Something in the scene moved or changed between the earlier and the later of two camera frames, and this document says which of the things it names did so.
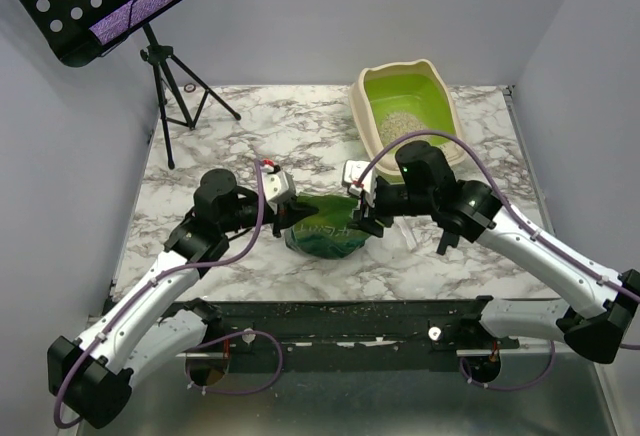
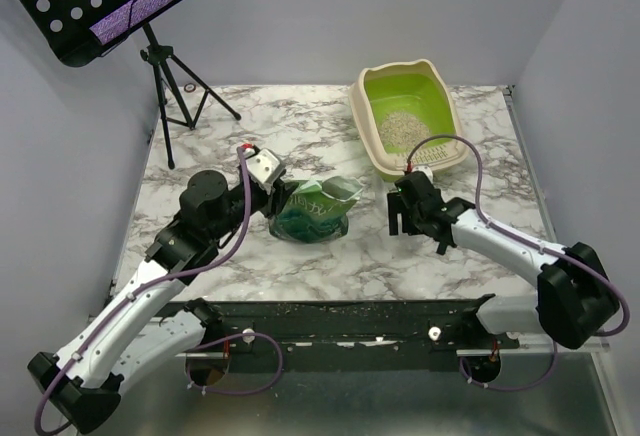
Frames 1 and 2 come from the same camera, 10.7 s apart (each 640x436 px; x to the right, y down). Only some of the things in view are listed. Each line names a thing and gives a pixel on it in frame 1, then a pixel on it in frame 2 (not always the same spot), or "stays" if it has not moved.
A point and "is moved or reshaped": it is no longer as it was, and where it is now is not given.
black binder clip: x=447 y=238 stays
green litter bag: x=327 y=233 is moved or reshaped
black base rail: x=341 y=335 stays
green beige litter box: x=402 y=99 stays
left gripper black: x=289 y=213 to x=273 y=202
